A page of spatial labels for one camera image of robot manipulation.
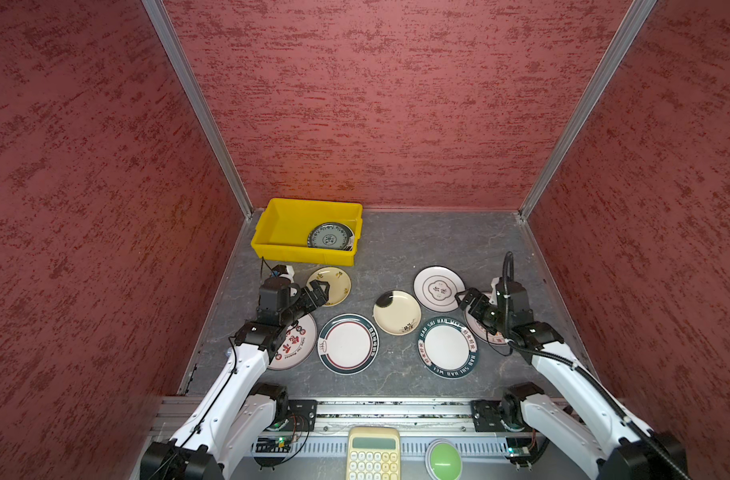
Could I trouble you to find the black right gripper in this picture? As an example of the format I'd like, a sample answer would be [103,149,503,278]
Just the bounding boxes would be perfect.
[453,287,511,334]

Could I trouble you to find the yellow calculator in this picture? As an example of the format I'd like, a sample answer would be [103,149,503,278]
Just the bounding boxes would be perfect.
[345,426,402,480]

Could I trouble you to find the green banded HAO SHI plate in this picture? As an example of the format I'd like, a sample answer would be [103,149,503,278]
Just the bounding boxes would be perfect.
[417,316,479,379]

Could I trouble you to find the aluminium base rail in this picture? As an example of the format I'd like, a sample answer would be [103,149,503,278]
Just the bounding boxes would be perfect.
[154,395,582,460]

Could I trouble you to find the blue floral rimmed plate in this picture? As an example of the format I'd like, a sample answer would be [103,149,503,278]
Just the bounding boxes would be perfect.
[307,222,355,251]

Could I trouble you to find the green round push button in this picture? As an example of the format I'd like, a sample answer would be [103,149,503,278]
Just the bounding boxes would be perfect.
[425,439,463,480]

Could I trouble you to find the green circuit board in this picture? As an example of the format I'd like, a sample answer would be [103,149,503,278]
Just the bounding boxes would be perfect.
[505,437,537,458]
[254,437,293,455]

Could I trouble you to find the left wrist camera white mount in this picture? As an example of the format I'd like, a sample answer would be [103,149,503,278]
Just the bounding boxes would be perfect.
[272,264,295,284]

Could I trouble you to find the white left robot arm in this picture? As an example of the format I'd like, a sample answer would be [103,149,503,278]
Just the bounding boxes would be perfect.
[140,272,330,479]

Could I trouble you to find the silver corner wall strip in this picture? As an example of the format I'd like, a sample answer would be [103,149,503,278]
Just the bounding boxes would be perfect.
[142,0,255,220]
[519,0,657,223]

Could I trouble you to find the white plate red characters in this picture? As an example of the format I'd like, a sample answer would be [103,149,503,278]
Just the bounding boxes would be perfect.
[268,314,318,371]

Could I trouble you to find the silver left corner wall strip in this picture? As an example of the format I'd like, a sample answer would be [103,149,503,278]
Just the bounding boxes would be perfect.
[142,0,255,220]

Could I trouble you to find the white plate orange sunburst design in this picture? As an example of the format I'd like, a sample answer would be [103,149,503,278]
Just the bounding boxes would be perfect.
[464,309,507,346]

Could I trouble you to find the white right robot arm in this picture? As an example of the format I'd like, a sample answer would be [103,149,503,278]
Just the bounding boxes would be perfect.
[455,279,689,479]

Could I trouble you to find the silver right corner wall strip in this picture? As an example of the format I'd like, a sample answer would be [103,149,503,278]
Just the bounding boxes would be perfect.
[519,0,657,223]

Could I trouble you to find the cream plate with black blotch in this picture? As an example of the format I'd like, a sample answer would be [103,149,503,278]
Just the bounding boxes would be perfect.
[373,290,422,336]

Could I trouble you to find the left green circuit board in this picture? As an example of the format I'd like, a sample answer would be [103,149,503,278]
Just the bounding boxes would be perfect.
[254,437,293,455]

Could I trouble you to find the black corrugated cable hose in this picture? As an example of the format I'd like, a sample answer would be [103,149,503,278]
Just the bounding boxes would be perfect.
[499,250,690,480]

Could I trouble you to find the white plate green red rim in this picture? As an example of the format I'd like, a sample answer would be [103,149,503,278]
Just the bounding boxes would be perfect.
[317,314,380,375]

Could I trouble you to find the white plate dark green rim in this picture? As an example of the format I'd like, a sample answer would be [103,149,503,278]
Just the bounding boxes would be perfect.
[346,226,356,251]

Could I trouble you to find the white plate with quatrefoil design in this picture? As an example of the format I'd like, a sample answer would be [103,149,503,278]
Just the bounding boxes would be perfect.
[413,265,466,313]

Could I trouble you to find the small cream plate with calligraphy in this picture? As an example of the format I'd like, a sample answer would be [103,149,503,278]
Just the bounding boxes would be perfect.
[307,266,353,307]

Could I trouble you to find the yellow plastic bin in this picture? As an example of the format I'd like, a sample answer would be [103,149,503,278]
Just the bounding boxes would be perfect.
[251,198,363,267]

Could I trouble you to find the right green circuit board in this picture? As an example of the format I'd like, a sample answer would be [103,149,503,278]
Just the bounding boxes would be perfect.
[505,437,537,458]

